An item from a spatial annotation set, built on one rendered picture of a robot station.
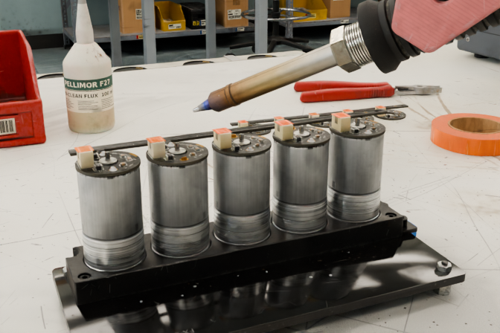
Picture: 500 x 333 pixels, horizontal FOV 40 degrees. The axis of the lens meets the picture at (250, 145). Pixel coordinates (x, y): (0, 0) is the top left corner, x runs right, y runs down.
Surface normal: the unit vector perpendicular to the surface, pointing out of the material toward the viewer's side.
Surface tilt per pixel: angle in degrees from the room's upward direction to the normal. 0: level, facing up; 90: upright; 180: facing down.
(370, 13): 42
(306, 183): 90
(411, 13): 98
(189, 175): 90
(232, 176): 90
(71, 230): 0
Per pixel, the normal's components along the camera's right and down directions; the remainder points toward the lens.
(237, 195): -0.17, 0.33
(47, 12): 0.40, 0.31
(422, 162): 0.00, -0.94
